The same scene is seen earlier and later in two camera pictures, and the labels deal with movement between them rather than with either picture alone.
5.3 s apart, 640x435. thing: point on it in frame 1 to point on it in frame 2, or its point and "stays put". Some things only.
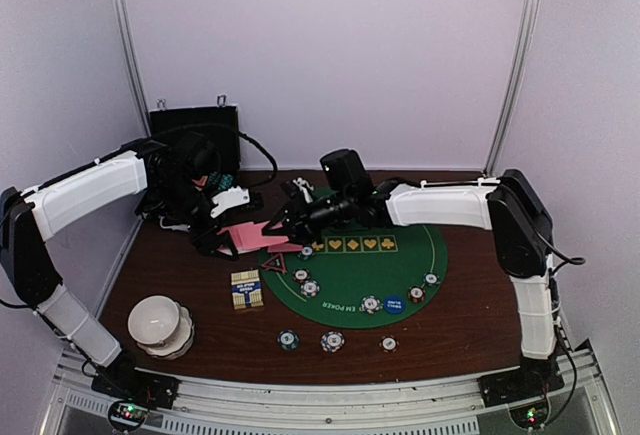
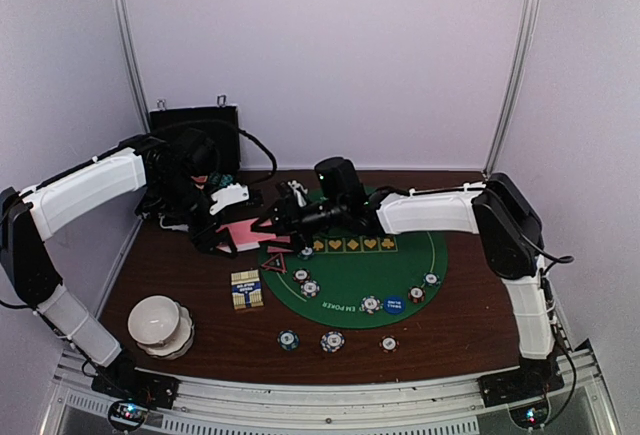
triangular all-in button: (276, 263) stays put
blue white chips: (370, 304) stays put
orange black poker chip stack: (389, 344) stays put
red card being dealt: (251, 236) to (282, 244)
